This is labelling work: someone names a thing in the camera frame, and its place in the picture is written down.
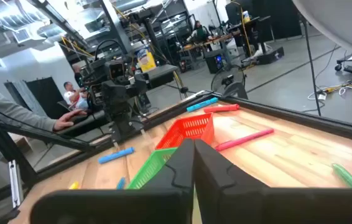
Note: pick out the black aluminium table frame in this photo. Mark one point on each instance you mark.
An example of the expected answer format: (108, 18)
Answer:
(288, 115)

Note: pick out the light blue marker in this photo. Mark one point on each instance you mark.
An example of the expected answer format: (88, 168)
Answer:
(116, 155)
(202, 104)

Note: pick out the red plastic basket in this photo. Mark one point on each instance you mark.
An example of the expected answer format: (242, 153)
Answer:
(188, 127)

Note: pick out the red marker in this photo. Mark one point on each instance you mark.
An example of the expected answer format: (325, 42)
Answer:
(221, 108)

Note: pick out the person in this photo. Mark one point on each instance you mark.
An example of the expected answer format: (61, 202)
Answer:
(199, 31)
(77, 73)
(75, 95)
(8, 109)

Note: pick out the person's hand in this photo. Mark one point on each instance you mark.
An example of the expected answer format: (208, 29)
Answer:
(67, 121)

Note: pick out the pink marker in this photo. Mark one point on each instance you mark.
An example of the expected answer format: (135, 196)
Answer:
(244, 139)

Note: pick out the teal marker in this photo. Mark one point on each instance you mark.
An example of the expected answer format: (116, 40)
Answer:
(121, 183)

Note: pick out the black computer tower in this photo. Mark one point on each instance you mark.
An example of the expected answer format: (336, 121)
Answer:
(214, 60)

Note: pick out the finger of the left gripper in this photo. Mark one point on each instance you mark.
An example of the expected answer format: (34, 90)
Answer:
(117, 124)
(129, 123)

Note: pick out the black partition panel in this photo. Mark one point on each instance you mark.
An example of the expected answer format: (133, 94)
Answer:
(45, 96)

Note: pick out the yellow and blue package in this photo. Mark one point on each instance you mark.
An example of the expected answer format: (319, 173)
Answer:
(146, 60)

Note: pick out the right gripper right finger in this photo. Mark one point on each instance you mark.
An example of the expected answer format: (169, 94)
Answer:
(257, 205)

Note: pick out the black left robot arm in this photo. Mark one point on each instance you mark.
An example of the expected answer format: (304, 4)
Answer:
(96, 95)

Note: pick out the black floor case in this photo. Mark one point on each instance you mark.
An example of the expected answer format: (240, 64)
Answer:
(270, 55)

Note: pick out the black floor fan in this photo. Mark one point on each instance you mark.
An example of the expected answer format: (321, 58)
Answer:
(227, 81)

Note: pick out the wooden workbench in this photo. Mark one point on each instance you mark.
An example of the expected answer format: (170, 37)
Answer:
(207, 42)

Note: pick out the yellow marker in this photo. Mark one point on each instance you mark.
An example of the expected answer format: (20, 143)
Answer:
(74, 185)

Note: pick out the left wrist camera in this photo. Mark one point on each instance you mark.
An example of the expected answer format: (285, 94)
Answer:
(115, 70)

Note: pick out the green marker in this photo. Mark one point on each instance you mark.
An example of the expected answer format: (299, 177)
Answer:
(347, 175)

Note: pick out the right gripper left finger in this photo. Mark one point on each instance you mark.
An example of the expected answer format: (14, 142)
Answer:
(163, 205)

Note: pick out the green plastic basket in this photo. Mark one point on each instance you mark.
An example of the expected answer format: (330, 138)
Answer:
(151, 168)

